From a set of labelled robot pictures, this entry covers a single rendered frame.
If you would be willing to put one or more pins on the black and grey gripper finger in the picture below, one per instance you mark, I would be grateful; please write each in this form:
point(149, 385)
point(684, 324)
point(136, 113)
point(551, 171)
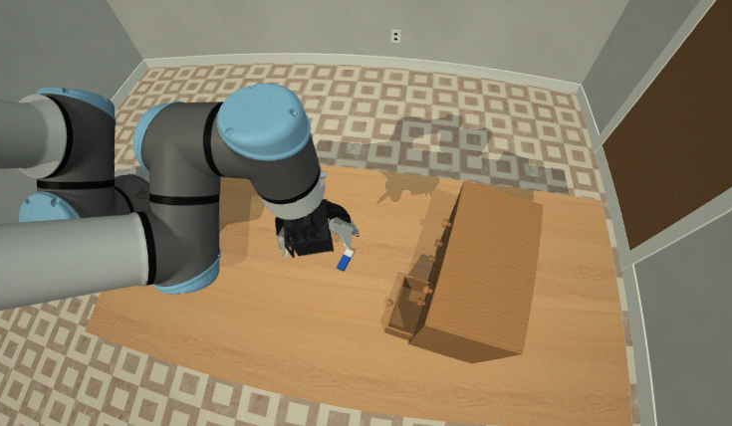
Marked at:
point(342, 224)
point(279, 223)

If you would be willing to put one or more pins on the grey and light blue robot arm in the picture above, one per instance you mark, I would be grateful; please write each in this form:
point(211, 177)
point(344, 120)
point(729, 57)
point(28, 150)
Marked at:
point(66, 139)

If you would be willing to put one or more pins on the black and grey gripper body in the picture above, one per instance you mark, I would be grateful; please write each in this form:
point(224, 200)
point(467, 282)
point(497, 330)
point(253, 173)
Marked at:
point(316, 240)

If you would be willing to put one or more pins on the blue and white eraser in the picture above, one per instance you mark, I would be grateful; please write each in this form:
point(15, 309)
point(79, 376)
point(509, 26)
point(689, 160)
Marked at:
point(345, 259)

